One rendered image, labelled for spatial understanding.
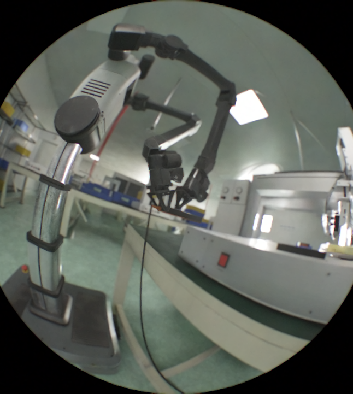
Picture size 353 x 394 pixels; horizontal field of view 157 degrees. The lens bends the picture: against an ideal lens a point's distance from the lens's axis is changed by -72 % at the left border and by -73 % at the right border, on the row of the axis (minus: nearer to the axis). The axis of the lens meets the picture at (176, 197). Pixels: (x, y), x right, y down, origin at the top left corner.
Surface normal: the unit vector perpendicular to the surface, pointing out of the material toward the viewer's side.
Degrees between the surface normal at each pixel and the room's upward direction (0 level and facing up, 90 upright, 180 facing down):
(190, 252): 90
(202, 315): 90
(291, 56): 180
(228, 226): 90
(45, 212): 90
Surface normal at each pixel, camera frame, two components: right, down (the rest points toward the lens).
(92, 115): 0.47, 0.02
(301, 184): -0.79, -0.32
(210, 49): -0.29, 0.95
